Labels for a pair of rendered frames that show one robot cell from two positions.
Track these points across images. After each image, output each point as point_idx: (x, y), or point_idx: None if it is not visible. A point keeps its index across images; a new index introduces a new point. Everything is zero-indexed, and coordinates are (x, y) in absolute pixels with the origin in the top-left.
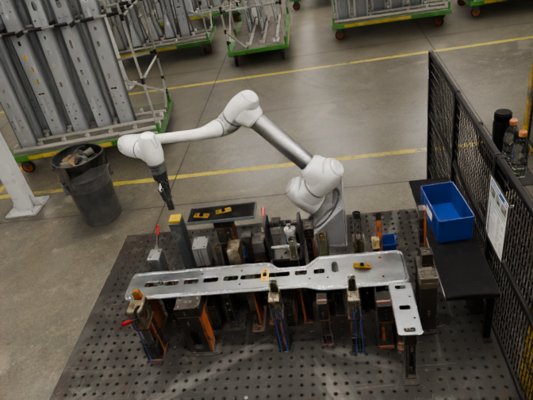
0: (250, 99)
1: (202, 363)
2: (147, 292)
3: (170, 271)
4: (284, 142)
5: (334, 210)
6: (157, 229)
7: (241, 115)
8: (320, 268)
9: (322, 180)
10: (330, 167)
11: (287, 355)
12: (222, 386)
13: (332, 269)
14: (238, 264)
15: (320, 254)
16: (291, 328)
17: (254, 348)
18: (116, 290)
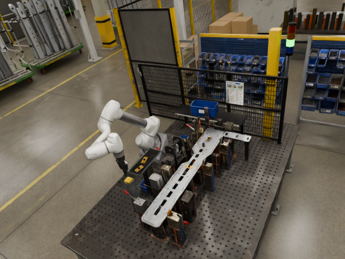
0: (118, 103)
1: (200, 222)
2: (161, 215)
3: (154, 201)
4: (135, 117)
5: (161, 139)
6: (126, 191)
7: (117, 113)
8: (199, 149)
9: (156, 126)
10: (156, 118)
11: (216, 189)
12: (218, 217)
13: (204, 146)
14: (173, 173)
15: (190, 147)
16: (202, 184)
17: (205, 199)
18: (109, 256)
